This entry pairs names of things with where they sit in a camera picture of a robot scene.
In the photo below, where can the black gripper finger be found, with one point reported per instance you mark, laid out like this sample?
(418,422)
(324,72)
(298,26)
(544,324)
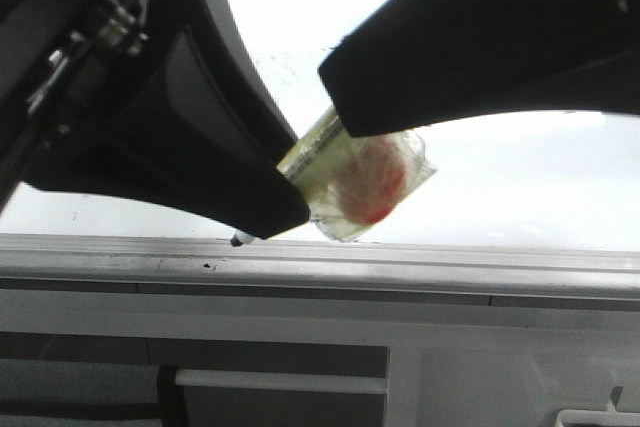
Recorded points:
(414,63)
(149,100)

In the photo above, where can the white whiteboard marker with tape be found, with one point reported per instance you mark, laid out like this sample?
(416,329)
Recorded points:
(342,185)

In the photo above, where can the white whiteboard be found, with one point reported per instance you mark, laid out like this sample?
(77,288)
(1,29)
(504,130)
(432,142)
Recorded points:
(562,179)

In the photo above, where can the dark cabinet with white bar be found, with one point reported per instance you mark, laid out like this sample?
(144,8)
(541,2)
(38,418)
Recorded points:
(84,380)

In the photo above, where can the white tray corner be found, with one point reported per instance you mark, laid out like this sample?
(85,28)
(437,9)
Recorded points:
(609,417)

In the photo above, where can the grey aluminium whiteboard frame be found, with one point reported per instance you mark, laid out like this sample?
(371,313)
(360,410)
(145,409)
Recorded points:
(483,271)

